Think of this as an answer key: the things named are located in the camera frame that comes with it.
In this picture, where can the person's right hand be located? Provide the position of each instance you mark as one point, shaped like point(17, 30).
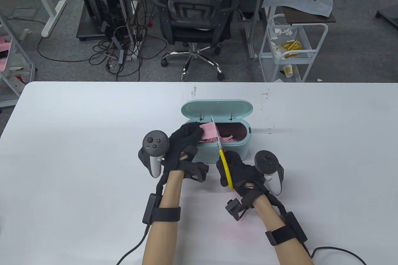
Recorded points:
point(242, 175)

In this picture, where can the person's left hand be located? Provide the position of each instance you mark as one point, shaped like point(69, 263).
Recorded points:
point(180, 147)

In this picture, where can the light blue lidded bin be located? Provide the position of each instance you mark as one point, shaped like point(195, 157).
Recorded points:
point(242, 150)

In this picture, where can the pink waste paper sheet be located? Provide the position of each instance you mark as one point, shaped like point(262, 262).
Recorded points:
point(209, 130)

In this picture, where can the pile of pink paper pieces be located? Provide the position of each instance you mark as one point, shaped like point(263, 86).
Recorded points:
point(228, 138)

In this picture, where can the person's right forearm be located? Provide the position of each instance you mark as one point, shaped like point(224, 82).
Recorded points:
point(284, 244)

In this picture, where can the person's left forearm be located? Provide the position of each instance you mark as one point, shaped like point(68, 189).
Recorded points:
point(161, 240)

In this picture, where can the grey left hand controller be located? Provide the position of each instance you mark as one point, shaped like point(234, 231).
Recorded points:
point(154, 143)

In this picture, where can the grey hand controller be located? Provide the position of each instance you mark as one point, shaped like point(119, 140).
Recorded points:
point(266, 162)
point(154, 143)

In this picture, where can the grey right hand controller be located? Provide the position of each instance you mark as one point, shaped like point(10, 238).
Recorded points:
point(266, 162)

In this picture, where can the black left wrist sensor box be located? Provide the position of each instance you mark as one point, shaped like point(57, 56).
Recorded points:
point(166, 214)

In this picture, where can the black wrist sensor box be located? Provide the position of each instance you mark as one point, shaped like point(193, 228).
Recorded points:
point(281, 235)
point(166, 214)

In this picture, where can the black right wrist sensor box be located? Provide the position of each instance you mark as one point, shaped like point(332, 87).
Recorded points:
point(281, 235)

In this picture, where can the paper cup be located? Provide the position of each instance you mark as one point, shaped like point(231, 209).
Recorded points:
point(288, 71)

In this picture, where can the black mesh office chair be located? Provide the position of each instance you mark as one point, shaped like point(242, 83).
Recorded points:
point(192, 30)

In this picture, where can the white rolling cart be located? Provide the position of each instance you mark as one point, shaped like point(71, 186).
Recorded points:
point(267, 55)

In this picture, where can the yellow packet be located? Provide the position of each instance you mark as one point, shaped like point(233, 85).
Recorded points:
point(292, 46)

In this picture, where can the black wheeled platform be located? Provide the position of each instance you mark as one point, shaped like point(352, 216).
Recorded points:
point(90, 30)

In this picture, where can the pile of white paper scraps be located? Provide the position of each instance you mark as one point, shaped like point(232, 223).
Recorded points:
point(281, 31)

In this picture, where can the brown board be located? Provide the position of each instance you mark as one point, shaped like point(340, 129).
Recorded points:
point(311, 19)

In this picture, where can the white shelf rack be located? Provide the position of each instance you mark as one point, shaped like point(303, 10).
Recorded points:
point(9, 102)

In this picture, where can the pink tray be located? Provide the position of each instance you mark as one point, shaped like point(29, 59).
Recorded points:
point(3, 64)

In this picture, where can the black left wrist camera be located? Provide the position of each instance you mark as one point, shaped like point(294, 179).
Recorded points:
point(199, 171)

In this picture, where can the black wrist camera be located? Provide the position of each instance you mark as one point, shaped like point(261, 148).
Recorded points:
point(233, 210)
point(199, 171)

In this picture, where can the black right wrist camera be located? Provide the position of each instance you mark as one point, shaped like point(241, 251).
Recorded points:
point(233, 210)

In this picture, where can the white metal post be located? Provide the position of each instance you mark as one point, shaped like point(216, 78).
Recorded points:
point(122, 1)

